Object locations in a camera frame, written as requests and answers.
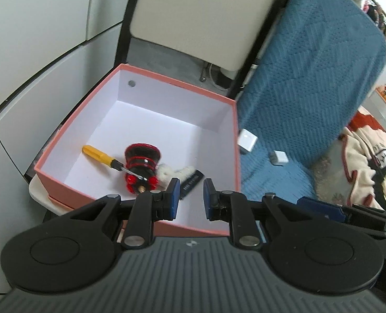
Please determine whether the red black toy device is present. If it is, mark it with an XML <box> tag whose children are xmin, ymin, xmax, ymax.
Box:
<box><xmin>124</xmin><ymin>143</ymin><xmax>161</xmax><ymax>194</ymax></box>

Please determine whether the small white charger plug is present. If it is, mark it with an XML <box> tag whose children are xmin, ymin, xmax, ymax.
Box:
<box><xmin>269</xmin><ymin>151</ymin><xmax>289</xmax><ymax>166</ymax></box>

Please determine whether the blue quilted sofa cover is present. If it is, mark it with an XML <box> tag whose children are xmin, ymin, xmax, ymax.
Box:
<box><xmin>237</xmin><ymin>0</ymin><xmax>386</xmax><ymax>202</ymax></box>

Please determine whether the white cabinet with items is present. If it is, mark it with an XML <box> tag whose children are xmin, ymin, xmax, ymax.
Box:
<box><xmin>365</xmin><ymin>85</ymin><xmax>386</xmax><ymax>130</ymax></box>

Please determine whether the yellow handled screwdriver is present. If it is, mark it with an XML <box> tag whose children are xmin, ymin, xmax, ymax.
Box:
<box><xmin>82</xmin><ymin>145</ymin><xmax>147</xmax><ymax>181</ymax></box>

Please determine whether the black flat label card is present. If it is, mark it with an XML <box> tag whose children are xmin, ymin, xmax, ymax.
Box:
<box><xmin>179</xmin><ymin>170</ymin><xmax>204</xmax><ymax>200</ymax></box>

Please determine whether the large white charger plug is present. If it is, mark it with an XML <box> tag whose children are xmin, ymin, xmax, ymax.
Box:
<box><xmin>237</xmin><ymin>129</ymin><xmax>258</xmax><ymax>154</ymax></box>

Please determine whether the beige chair with black frame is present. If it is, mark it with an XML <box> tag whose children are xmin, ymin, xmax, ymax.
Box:
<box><xmin>114</xmin><ymin>0</ymin><xmax>288</xmax><ymax>99</ymax></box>

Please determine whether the pink cardboard box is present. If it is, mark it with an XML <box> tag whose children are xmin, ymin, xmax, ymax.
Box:
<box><xmin>34</xmin><ymin>63</ymin><xmax>242</xmax><ymax>238</ymax></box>

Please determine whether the red cream patterned blanket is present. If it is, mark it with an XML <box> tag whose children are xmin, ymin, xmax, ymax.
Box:
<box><xmin>311</xmin><ymin>107</ymin><xmax>386</xmax><ymax>210</ymax></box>

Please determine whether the white fluffy brush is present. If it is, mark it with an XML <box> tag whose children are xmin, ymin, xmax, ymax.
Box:
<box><xmin>156</xmin><ymin>163</ymin><xmax>195</xmax><ymax>187</ymax></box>

